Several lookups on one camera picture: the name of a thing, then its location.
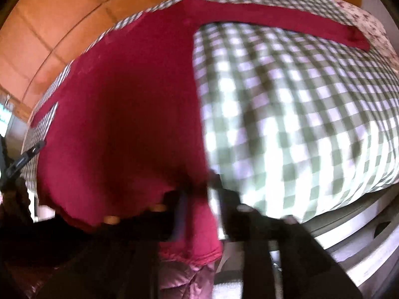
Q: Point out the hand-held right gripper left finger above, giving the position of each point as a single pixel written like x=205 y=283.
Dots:
x=179 y=216

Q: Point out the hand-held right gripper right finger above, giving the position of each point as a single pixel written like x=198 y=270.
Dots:
x=219 y=201

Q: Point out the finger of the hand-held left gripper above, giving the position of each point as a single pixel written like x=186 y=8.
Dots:
x=26 y=158

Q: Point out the red long-sleeve top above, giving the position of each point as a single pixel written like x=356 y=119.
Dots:
x=124 y=124

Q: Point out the pink puffer jacket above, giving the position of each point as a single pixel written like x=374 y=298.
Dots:
x=187 y=278

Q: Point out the green white gingham blanket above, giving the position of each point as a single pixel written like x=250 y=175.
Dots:
x=290 y=115

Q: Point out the wooden panel headboard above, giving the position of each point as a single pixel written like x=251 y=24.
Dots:
x=62 y=21

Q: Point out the floral pillow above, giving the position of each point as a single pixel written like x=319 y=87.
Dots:
x=371 y=28

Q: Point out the white bed frame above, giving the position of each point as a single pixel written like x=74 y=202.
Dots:
x=361 y=236

